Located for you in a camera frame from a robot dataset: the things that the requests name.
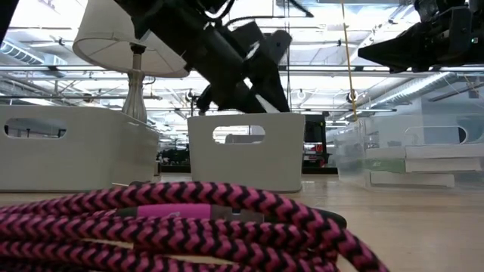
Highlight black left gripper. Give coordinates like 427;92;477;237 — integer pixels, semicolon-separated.
196;20;293;114

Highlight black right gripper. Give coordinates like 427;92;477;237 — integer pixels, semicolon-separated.
357;7;484;73

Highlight white booklets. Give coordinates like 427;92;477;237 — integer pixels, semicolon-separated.
362;157;483;174

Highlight white product box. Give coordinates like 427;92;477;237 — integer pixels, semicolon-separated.
370;172;455;188

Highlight pink black braided cable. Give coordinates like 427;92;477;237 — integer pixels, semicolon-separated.
0;181;390;272

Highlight black equipment rack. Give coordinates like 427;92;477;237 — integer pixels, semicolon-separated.
302;115;328;169

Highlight silver metal lamp base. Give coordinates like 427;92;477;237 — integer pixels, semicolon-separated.
121;43;148;124

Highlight white fabric lampshade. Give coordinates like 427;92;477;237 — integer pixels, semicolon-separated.
72;0;190;79

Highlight yellow hanging cable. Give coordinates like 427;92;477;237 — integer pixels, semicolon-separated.
340;0;358;122

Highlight white plastic handled bin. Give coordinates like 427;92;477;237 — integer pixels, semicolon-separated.
188;112;306;193
0;104;160;193

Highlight clear plastic handled bin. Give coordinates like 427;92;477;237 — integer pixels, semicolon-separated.
333;113;484;191

